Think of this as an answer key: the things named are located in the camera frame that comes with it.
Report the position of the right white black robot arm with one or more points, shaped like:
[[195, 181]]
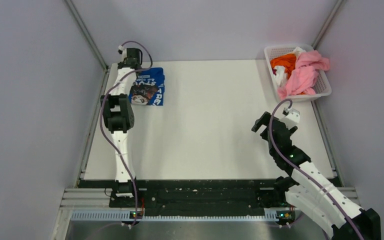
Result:
[[307, 189]]

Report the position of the pink t shirt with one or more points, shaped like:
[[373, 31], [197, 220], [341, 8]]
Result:
[[304, 77]]

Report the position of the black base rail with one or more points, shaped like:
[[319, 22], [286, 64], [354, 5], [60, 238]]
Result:
[[195, 198]]

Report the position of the blue t shirt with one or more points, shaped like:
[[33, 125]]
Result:
[[149, 87]]

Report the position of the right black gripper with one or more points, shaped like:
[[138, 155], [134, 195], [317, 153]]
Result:
[[264, 120]]

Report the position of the white plastic laundry basket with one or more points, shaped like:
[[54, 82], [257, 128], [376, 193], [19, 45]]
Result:
[[322, 86]]

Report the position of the orange t shirt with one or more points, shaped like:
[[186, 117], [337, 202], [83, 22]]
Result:
[[288, 61]]

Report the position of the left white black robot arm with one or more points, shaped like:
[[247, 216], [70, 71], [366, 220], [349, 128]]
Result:
[[117, 119]]

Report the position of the aluminium frame rail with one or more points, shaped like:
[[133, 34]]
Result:
[[93, 205]]

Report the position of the white t shirt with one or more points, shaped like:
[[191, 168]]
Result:
[[279, 71]]

